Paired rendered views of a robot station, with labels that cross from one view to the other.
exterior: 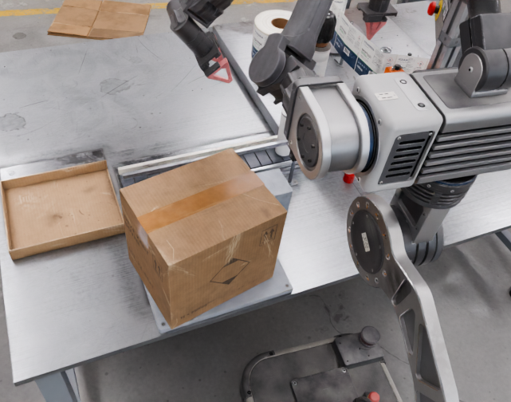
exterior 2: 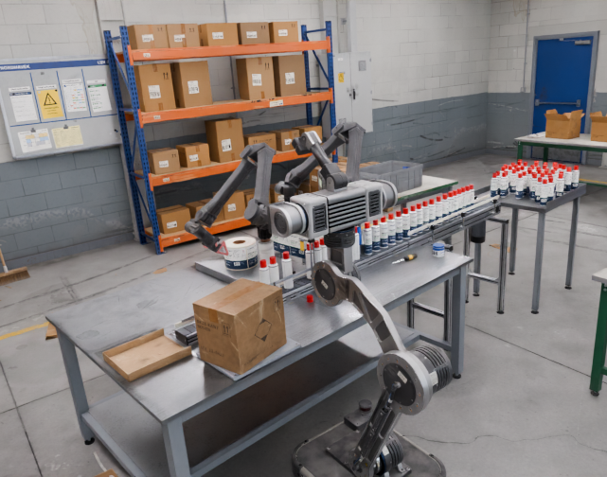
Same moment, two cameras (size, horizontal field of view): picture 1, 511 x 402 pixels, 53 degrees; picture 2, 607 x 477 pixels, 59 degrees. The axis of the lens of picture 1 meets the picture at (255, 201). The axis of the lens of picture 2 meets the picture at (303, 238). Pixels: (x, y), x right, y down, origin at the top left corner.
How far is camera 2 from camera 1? 1.36 m
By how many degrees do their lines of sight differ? 31
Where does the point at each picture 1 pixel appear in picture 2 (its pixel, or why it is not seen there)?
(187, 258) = (241, 311)
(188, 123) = not seen: hidden behind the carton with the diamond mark
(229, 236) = (258, 300)
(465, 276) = not seen: hidden behind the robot
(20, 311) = (148, 397)
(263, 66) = (250, 212)
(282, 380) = (319, 451)
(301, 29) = (261, 196)
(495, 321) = (451, 394)
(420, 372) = (370, 319)
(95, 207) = (167, 350)
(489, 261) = not seen: hidden behind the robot
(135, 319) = (218, 380)
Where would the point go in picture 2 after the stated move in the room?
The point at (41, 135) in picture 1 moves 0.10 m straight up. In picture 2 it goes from (112, 334) to (109, 315)
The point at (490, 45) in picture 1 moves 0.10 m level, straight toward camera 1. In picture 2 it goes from (332, 172) to (329, 178)
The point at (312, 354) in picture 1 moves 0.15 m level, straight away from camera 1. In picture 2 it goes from (333, 432) to (334, 414)
